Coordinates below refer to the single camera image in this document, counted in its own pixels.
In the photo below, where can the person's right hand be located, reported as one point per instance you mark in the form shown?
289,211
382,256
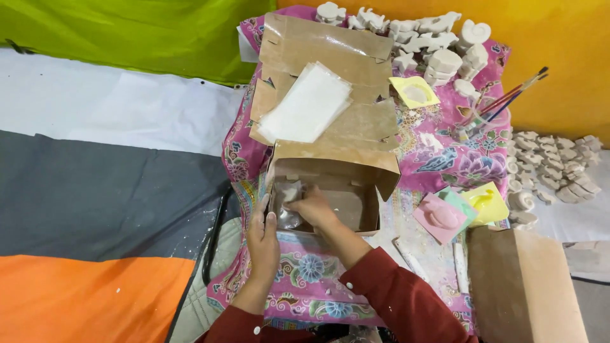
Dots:
317,209

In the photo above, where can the person's left hand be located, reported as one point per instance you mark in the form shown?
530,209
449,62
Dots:
262,243

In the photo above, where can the person's right fingers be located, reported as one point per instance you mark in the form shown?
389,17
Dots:
296,206

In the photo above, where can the small clear plastic bag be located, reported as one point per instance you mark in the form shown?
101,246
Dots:
289,220

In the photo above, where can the white plaster figure in bag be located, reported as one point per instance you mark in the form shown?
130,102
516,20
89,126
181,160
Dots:
289,193

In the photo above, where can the stack of clear plastic bags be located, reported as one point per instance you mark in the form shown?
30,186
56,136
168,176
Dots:
305,105

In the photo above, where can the white plaster-covered stick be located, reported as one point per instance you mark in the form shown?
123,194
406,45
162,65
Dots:
410,259
461,269

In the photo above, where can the grey quilted mat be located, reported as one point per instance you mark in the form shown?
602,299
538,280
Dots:
195,305

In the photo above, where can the pink rubber mould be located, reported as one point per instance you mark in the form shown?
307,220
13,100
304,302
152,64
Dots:
441,220

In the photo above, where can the open brown cardboard box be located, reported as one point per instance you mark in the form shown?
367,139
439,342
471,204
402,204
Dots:
329,52

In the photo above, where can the pink floral batik cloth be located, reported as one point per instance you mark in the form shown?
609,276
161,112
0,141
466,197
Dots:
443,143

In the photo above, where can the yellow mould with white plaster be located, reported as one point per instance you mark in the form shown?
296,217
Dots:
414,93

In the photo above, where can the green rubber mould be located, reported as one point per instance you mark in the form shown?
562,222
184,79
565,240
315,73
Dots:
460,197

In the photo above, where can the white paper sheet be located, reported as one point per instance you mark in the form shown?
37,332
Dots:
245,47

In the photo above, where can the yellow rubber duck mould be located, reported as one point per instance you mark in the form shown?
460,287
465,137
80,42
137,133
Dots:
491,206

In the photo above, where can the clear plastic cup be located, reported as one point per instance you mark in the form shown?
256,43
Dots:
476,125

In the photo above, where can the multicoloured striped tarp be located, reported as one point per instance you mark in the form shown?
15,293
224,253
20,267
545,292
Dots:
95,190

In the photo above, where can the group of white plaster figures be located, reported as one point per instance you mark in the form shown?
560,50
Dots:
444,62

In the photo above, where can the closed brown cardboard box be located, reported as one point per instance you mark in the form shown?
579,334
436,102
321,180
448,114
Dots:
519,286

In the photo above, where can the heap of white plaster shells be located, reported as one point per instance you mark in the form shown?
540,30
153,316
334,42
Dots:
548,166

